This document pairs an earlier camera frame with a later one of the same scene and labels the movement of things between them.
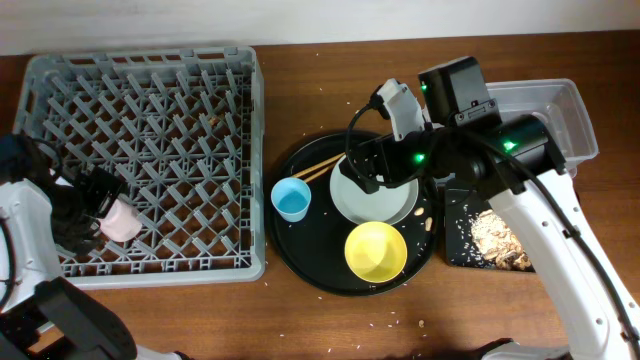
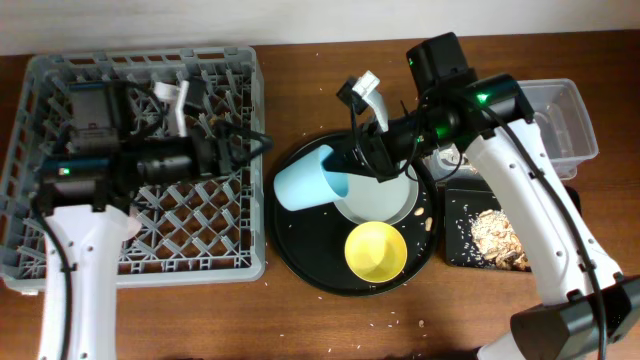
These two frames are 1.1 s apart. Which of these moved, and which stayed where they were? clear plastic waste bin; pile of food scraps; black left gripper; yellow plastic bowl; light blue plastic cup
Moved: light blue plastic cup; black left gripper
Stayed: clear plastic waste bin; yellow plastic bowl; pile of food scraps
